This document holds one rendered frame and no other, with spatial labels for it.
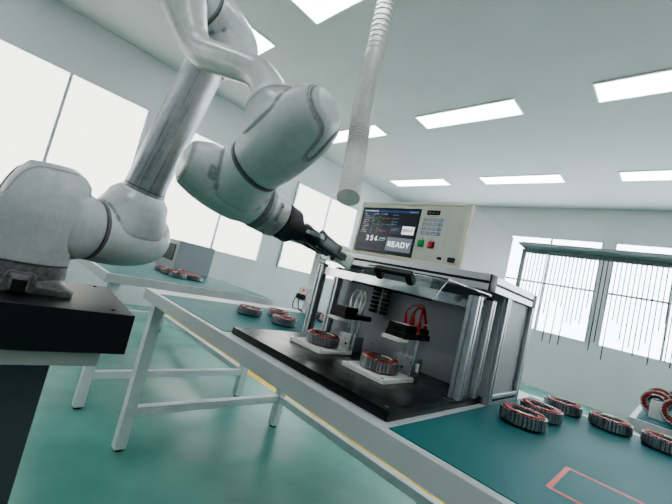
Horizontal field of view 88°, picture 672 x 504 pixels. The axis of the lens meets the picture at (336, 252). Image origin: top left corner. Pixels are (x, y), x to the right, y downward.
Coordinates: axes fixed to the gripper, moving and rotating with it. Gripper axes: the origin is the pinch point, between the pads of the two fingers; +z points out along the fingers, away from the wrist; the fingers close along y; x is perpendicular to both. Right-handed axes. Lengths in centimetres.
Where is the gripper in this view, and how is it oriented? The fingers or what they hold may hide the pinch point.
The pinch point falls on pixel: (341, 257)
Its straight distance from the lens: 84.5
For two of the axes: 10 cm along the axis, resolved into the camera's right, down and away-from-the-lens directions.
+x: 3.8, -9.0, 2.0
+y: 6.7, 1.2, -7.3
